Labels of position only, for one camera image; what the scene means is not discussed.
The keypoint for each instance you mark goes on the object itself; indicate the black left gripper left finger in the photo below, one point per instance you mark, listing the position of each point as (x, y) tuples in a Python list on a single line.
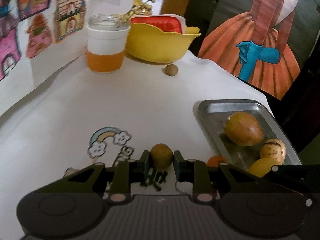
[(126, 173)]

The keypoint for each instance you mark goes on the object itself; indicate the small tangerine with stem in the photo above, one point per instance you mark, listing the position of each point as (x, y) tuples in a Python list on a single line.
[(215, 161)]

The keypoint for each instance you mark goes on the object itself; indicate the glass jar orange white sleeve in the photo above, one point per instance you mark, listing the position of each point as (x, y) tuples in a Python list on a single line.
[(106, 42)]

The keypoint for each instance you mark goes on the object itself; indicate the yellow lemon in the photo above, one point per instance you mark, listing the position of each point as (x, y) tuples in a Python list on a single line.
[(262, 166)]

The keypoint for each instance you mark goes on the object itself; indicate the brown mango fruit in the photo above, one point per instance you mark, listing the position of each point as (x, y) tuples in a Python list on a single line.
[(243, 129)]

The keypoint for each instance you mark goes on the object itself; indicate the yellow flower twig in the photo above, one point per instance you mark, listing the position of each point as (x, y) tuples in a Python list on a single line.
[(139, 7)]

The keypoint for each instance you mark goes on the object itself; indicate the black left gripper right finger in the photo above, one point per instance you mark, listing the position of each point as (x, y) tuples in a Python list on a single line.
[(195, 172)]

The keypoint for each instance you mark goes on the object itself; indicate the coloured houses paper drawing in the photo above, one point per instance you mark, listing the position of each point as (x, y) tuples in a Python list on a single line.
[(38, 37)]

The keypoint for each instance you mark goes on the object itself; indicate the small brown nut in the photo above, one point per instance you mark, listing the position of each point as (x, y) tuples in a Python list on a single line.
[(171, 70)]

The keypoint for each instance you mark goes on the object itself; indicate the silver metal tray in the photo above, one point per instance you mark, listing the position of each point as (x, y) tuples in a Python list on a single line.
[(213, 115)]

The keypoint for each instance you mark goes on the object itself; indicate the small brown kiwi fruit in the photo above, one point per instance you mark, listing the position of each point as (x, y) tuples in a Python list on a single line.
[(162, 156)]

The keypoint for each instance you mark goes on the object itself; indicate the beige striped melon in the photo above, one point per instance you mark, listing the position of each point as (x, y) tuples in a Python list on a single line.
[(273, 151)]

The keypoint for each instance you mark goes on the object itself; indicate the yellow plastic bowl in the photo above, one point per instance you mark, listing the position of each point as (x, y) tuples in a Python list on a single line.
[(149, 43)]

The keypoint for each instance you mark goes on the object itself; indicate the red object in bowl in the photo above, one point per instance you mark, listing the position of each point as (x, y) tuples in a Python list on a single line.
[(166, 22)]

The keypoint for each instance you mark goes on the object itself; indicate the girl orange dress poster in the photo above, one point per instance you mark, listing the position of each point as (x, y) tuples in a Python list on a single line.
[(250, 40)]

